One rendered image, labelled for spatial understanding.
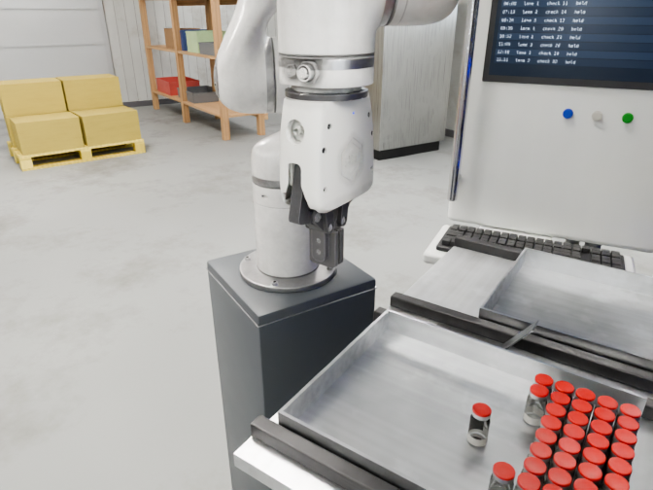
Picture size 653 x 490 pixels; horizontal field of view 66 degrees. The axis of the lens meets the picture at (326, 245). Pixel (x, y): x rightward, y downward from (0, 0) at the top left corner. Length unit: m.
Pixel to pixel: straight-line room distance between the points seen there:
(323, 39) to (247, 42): 0.40
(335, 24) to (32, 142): 5.01
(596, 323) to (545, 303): 0.08
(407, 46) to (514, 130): 3.70
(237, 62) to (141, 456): 1.39
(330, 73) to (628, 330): 0.64
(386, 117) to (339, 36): 4.49
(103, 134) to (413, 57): 3.06
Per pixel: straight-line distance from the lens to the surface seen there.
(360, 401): 0.66
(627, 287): 1.02
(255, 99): 0.84
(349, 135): 0.46
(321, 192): 0.44
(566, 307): 0.92
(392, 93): 4.92
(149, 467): 1.85
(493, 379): 0.72
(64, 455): 1.99
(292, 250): 0.92
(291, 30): 0.44
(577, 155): 1.33
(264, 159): 0.87
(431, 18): 0.48
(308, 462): 0.58
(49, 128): 5.37
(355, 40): 0.44
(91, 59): 8.30
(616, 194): 1.36
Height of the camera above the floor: 1.32
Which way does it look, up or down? 25 degrees down
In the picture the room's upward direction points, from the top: straight up
